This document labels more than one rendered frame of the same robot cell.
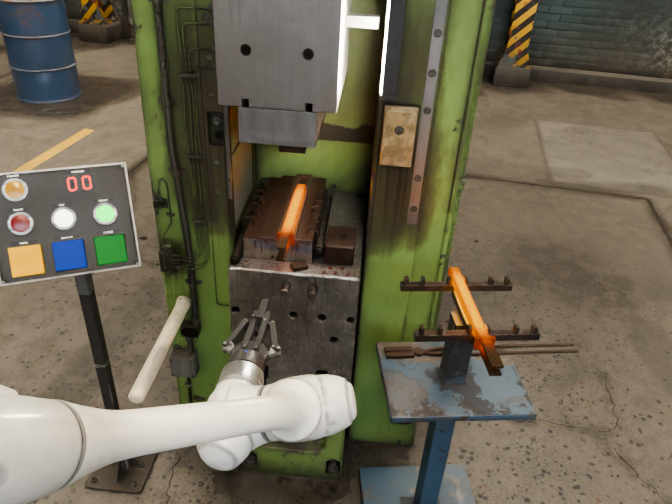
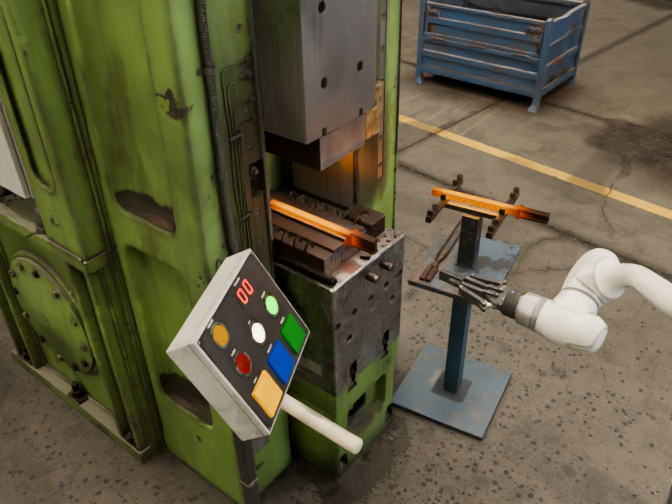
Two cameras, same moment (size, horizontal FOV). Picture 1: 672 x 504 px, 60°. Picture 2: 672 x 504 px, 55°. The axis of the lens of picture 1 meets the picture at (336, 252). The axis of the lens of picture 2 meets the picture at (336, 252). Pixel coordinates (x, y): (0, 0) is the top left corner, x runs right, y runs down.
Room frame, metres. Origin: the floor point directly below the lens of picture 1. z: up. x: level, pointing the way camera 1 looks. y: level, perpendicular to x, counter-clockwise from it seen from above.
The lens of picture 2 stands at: (0.50, 1.49, 2.08)
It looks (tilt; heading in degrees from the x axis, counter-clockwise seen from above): 35 degrees down; 306
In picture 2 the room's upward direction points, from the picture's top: 1 degrees counter-clockwise
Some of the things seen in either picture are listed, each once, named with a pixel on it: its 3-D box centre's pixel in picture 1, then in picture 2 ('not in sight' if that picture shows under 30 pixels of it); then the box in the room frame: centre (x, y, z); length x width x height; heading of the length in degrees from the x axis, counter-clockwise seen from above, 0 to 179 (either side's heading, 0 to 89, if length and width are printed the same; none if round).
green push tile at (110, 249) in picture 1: (110, 249); (291, 334); (1.28, 0.59, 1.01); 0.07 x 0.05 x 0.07; 112
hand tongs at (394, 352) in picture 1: (482, 350); (453, 237); (1.34, -0.46, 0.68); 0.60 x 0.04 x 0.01; 97
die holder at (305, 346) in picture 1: (304, 281); (305, 284); (1.63, 0.10, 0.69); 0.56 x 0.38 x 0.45; 177
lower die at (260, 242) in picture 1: (288, 213); (292, 228); (1.63, 0.16, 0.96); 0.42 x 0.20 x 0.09; 177
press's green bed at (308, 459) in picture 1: (301, 378); (310, 377); (1.63, 0.10, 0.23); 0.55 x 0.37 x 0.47; 177
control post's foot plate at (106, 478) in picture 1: (122, 459); not in sight; (1.37, 0.73, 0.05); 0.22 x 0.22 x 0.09; 87
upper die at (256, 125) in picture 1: (289, 102); (285, 123); (1.63, 0.16, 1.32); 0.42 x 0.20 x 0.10; 177
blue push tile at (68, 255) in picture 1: (69, 255); (279, 362); (1.24, 0.69, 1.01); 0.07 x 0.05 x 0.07; 112
